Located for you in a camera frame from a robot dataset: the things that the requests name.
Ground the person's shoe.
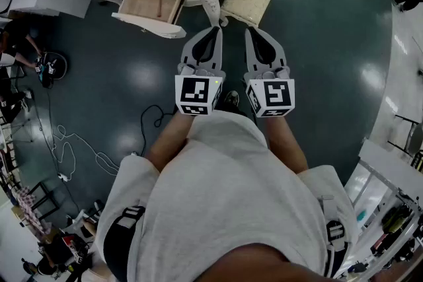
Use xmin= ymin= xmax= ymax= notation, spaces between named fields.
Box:
xmin=223 ymin=90 xmax=241 ymax=109

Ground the wooden vanity drawer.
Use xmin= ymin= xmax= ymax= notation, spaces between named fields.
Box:
xmin=111 ymin=0 xmax=188 ymax=40

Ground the checked cloth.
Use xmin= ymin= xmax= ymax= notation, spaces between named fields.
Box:
xmin=14 ymin=187 xmax=51 ymax=236

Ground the black metal chair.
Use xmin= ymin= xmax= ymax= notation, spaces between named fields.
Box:
xmin=387 ymin=114 xmax=421 ymax=157

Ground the black tripod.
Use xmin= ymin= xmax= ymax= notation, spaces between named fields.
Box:
xmin=9 ymin=88 xmax=38 ymax=144

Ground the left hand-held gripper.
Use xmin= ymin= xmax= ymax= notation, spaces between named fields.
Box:
xmin=174 ymin=26 xmax=227 ymax=117

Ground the white metal shelf rack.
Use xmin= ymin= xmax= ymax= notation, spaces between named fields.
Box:
xmin=343 ymin=139 xmax=423 ymax=282

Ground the person's left forearm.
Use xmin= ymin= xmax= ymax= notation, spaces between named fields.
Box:
xmin=144 ymin=112 xmax=196 ymax=174

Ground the person's right forearm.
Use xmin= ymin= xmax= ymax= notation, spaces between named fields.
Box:
xmin=264 ymin=115 xmax=310 ymax=176

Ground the person's grey shirt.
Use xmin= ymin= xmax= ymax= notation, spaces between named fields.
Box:
xmin=95 ymin=108 xmax=360 ymax=282

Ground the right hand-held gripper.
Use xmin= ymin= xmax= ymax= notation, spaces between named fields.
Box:
xmin=244 ymin=26 xmax=296 ymax=119

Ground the white floor cable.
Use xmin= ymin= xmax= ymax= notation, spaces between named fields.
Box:
xmin=48 ymin=123 xmax=120 ymax=183

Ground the black floor cable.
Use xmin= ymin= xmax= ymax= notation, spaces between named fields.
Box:
xmin=139 ymin=104 xmax=178 ymax=157

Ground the round black floor stand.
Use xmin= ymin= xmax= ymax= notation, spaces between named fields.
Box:
xmin=41 ymin=50 xmax=69 ymax=81

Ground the black frame chair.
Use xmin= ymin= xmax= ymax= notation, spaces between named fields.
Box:
xmin=25 ymin=180 xmax=63 ymax=223

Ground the black and white harness strap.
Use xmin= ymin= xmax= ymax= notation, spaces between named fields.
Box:
xmin=114 ymin=205 xmax=147 ymax=232
xmin=319 ymin=194 xmax=348 ymax=277

